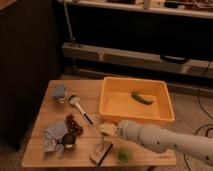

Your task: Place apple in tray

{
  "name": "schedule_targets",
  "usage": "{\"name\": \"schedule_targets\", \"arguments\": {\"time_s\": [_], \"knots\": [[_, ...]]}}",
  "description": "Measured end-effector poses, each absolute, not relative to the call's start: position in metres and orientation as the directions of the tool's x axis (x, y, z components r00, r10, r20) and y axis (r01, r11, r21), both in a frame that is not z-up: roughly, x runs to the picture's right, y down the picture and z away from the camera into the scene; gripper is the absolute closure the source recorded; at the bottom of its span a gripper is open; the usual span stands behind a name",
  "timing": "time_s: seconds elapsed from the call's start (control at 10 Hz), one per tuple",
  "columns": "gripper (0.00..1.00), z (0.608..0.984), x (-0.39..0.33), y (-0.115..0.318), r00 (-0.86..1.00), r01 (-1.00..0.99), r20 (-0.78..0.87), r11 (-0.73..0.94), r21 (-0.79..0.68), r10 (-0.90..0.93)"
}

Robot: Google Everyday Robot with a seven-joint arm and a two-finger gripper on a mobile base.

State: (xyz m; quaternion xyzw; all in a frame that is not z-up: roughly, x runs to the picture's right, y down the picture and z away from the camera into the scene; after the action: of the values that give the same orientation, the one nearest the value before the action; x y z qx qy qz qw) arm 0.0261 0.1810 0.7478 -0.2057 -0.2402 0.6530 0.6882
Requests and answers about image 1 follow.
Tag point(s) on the green cup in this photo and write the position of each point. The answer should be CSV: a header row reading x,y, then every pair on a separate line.
x,y
124,155

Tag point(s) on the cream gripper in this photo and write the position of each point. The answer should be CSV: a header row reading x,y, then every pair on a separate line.
x,y
113,129

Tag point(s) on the dark red grape bunch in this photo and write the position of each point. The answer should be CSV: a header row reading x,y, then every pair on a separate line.
x,y
73,126

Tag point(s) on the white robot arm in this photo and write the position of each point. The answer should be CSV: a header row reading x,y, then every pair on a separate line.
x,y
158,139

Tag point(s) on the white handled kitchen utensil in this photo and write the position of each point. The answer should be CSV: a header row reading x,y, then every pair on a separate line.
x,y
74,100

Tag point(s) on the yellow plastic tray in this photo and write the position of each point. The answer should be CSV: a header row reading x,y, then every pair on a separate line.
x,y
116,103

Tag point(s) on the wooden folding table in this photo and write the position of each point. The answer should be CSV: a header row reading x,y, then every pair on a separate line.
x,y
51,111

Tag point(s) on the dark round avocado toy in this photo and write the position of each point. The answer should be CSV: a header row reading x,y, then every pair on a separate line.
x,y
69,140

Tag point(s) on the grey blue cloth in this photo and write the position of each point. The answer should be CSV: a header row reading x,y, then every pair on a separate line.
x,y
52,136

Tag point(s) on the green cucumber toy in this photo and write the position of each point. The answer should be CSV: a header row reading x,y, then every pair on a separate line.
x,y
137,97

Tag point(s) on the grey metal shelf rail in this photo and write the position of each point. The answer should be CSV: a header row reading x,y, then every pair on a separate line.
x,y
136,59

